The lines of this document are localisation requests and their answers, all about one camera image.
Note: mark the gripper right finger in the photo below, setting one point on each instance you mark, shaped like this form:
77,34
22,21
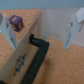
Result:
72,31

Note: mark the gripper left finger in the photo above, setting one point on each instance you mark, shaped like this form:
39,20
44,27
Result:
8,30

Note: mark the purple block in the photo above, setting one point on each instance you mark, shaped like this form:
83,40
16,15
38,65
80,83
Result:
15,22

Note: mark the wooden drawer box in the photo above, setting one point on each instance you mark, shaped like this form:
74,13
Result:
26,23

